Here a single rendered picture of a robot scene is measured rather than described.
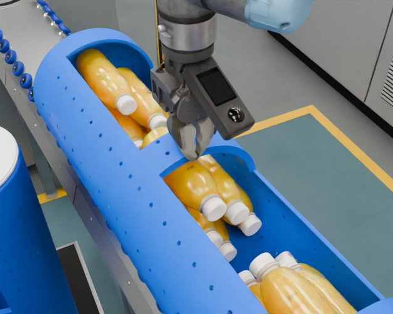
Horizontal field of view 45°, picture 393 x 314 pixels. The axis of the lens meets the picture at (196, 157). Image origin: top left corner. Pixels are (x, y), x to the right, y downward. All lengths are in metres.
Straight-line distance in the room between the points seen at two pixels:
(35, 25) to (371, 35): 1.70
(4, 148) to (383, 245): 1.70
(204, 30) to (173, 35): 0.04
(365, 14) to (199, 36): 2.17
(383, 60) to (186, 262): 2.15
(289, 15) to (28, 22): 1.43
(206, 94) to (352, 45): 2.26
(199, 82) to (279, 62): 2.67
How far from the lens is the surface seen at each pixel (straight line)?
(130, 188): 0.79
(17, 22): 1.88
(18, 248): 1.21
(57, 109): 1.01
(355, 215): 2.39
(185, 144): 0.72
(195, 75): 0.64
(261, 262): 0.71
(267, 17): 0.52
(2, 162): 1.12
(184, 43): 0.62
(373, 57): 2.75
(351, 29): 2.84
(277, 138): 2.68
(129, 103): 0.99
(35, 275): 1.32
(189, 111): 0.68
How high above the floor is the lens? 1.77
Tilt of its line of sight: 44 degrees down
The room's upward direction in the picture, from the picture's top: straight up
